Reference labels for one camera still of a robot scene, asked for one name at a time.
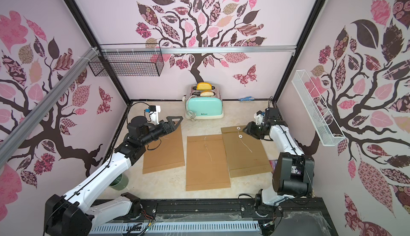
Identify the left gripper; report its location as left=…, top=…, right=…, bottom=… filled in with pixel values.
left=139, top=116, right=182, bottom=145

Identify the brown file bag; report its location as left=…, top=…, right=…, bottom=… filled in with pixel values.
left=186, top=135, right=231, bottom=191
left=143, top=128, right=185, bottom=174
left=221, top=126, right=272, bottom=178

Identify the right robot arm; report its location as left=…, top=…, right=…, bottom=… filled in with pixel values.
left=243, top=107, right=315, bottom=216

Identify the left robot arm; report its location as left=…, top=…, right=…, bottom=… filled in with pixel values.
left=43, top=116, right=183, bottom=236

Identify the colourful patterned bag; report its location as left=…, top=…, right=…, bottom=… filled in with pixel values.
left=269, top=160, right=278, bottom=171

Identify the mint green toaster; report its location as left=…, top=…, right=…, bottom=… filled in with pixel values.
left=183, top=84, right=224, bottom=121

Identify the yellow bread slice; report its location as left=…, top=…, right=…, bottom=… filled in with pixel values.
left=196, top=82, right=212, bottom=91

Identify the green cup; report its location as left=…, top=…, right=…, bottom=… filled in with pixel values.
left=110, top=174, right=129, bottom=191

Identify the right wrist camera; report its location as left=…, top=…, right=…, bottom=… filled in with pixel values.
left=254, top=111, right=265, bottom=125

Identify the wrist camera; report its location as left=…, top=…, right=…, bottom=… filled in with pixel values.
left=144, top=105, right=161, bottom=125
left=254, top=111, right=265, bottom=125

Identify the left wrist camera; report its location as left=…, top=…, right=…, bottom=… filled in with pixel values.
left=144, top=105, right=161, bottom=125

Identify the blue object at wall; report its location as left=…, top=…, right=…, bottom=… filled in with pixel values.
left=238, top=96, right=255, bottom=101

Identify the black wire basket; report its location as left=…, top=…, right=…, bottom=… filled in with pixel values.
left=88, top=44, right=164, bottom=77

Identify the white wire basket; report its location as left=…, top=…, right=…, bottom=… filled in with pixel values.
left=291, top=70, right=346, bottom=147

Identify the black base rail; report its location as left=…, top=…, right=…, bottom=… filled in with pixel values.
left=102, top=195, right=337, bottom=236

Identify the white slotted cable duct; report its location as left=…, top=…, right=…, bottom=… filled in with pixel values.
left=89, top=221, right=260, bottom=236

